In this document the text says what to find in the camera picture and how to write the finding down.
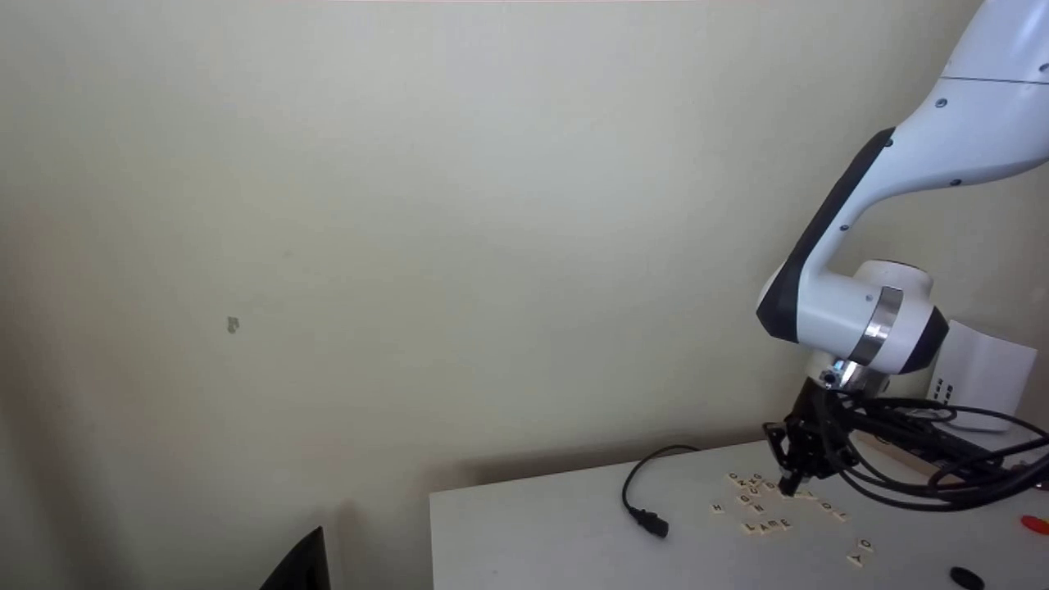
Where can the red round disc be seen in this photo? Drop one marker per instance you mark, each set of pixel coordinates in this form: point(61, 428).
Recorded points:
point(1036, 523)

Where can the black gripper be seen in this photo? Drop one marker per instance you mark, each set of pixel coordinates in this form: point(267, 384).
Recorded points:
point(823, 421)

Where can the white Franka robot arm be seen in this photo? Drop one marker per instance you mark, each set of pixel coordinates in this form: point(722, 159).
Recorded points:
point(983, 118)

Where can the black round disc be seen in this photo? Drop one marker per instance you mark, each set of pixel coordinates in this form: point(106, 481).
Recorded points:
point(965, 577)

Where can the white box speaker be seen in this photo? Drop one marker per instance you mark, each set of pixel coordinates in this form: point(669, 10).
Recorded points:
point(995, 382)

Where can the black power strip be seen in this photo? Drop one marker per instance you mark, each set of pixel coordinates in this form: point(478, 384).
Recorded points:
point(952, 443)

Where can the black chair back corner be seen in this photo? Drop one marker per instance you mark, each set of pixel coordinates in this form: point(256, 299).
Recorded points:
point(307, 568)

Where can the flat game board box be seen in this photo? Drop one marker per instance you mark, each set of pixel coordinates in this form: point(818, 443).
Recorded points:
point(1004, 493)

